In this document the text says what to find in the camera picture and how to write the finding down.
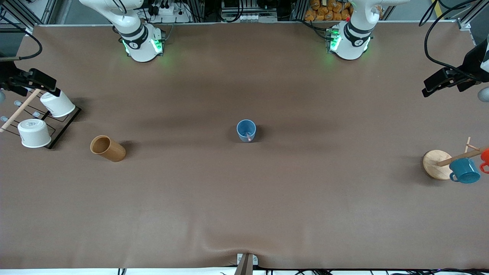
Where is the blue plastic cup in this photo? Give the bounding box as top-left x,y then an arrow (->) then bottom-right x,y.
236,119 -> 257,143

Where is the wooden mug tree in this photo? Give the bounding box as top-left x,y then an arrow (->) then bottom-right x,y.
423,137 -> 489,181

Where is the brown wooden cup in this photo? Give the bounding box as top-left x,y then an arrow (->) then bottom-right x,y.
90,135 -> 126,163

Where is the metal table edge bracket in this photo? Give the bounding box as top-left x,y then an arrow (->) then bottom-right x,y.
234,253 -> 259,275

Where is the teal enamel mug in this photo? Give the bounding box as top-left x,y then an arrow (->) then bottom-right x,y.
449,158 -> 481,184

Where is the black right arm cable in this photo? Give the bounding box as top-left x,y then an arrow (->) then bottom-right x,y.
0,11 -> 43,62

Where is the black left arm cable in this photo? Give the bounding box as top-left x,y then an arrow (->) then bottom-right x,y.
419,0 -> 489,78

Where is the black wire cup rack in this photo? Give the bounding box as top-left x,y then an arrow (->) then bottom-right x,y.
0,99 -> 82,150

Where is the pile of orange bread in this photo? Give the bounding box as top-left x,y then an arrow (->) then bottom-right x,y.
304,0 -> 354,22

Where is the white cup with black print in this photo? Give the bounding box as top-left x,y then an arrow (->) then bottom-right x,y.
40,91 -> 76,118
17,118 -> 52,149

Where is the white power strip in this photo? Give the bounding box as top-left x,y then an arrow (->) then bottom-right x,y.
147,0 -> 191,23

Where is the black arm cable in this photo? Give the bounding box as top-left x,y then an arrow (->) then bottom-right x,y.
419,0 -> 489,78
0,11 -> 43,62

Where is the wooden rack rod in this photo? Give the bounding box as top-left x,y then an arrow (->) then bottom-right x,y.
0,88 -> 42,133

